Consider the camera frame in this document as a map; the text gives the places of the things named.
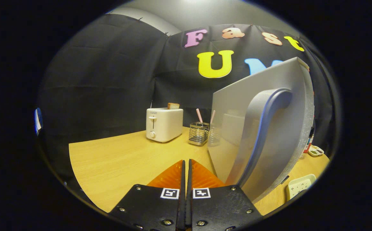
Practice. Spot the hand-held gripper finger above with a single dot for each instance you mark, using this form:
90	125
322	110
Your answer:
190	205
182	205

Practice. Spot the white microwave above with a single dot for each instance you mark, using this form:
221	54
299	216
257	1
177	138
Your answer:
237	102

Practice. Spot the white toaster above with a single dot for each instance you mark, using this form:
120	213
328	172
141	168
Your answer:
165	125

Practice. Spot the pink striped straw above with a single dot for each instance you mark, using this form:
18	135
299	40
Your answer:
199	115

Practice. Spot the toast slice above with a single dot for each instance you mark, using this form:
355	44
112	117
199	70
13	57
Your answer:
173	106

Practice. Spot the clear plastic water bottle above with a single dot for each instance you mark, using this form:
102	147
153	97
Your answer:
308	144

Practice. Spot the white divided bean dish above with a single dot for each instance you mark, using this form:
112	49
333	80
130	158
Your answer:
316	150

